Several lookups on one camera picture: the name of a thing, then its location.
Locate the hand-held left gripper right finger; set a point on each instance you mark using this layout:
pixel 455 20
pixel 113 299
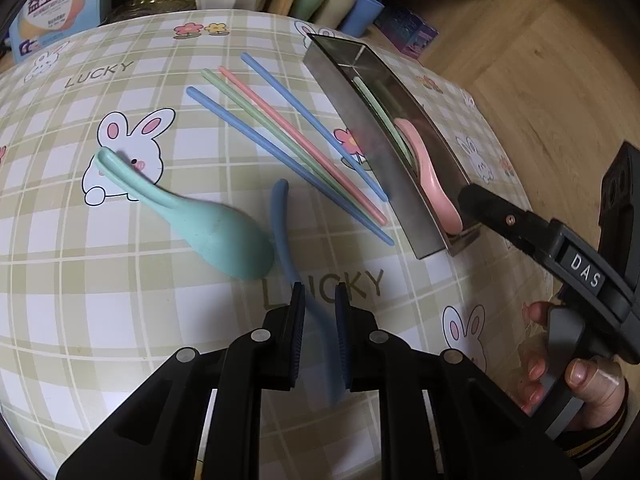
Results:
pixel 342 340

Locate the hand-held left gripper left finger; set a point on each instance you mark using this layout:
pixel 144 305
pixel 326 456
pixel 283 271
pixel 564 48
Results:
pixel 298 330

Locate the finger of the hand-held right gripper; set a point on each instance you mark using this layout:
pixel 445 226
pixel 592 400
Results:
pixel 500 215

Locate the pink spoon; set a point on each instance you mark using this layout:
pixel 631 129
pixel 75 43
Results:
pixel 430 175

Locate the blue spoon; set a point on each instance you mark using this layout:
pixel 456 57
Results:
pixel 282 240

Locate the teal spoon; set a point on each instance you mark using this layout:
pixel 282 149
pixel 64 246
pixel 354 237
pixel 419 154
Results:
pixel 220 235

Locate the metal utensil tray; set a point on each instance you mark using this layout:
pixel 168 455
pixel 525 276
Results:
pixel 380 170

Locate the green chopstick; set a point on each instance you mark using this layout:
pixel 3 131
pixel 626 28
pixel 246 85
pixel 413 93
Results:
pixel 270 129
pixel 375 105

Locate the blue chopstick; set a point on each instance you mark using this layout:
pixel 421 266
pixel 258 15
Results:
pixel 280 159
pixel 315 127

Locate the pink chopstick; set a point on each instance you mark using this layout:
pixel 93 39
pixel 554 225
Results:
pixel 300 141

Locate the person's right hand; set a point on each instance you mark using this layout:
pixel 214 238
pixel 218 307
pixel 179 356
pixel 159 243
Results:
pixel 600 390

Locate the checkered bunny print tablecloth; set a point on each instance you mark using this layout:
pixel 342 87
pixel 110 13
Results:
pixel 100 310

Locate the purple box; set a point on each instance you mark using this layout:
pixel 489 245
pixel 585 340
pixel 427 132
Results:
pixel 407 32

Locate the blue cup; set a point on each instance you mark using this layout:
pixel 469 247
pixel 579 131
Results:
pixel 362 15

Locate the beige cup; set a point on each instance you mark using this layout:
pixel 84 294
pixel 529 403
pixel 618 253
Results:
pixel 340 5

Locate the white and blue carton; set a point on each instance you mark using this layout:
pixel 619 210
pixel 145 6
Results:
pixel 50 10

